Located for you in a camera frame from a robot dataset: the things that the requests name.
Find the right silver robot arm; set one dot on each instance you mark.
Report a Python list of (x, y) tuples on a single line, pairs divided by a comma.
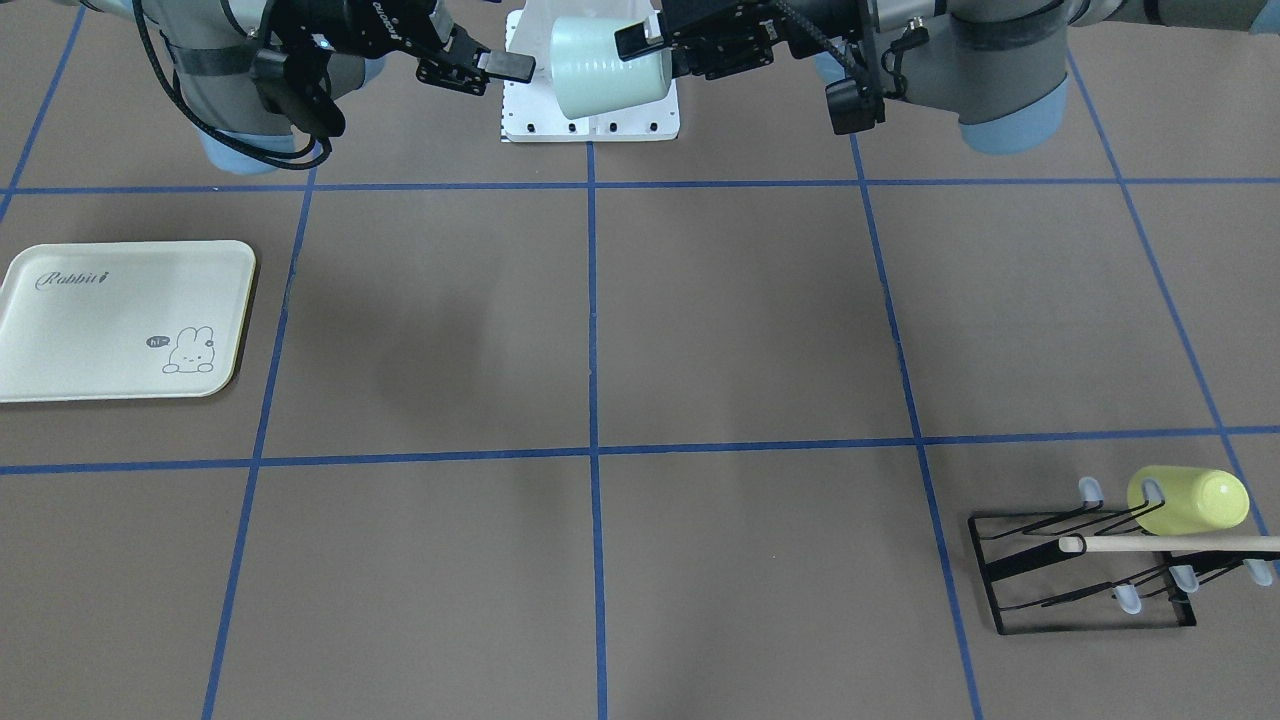
[(200, 53)]

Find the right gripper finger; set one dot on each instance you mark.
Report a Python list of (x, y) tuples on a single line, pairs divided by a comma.
[(510, 67)]

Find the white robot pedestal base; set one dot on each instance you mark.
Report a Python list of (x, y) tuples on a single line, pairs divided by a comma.
[(530, 113)]

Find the cream rabbit tray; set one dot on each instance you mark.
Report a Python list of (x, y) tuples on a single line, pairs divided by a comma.
[(118, 320)]

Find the black wire cup rack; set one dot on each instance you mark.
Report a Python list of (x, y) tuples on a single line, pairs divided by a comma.
[(1093, 567)]

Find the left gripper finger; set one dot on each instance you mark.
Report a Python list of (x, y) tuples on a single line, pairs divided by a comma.
[(640, 39)]

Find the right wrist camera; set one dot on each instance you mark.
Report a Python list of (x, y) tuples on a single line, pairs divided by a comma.
[(295, 82)]

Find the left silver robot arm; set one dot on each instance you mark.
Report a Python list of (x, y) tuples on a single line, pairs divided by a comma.
[(1001, 67)]

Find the yellow cup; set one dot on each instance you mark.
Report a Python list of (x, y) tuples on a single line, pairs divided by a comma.
[(1179, 501)]

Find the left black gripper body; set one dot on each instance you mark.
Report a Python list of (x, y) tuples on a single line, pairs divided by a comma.
[(812, 22)]

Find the pale green cup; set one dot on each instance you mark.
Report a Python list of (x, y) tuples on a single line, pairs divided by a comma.
[(589, 79)]

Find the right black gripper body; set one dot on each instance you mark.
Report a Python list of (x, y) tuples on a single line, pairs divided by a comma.
[(358, 22)]

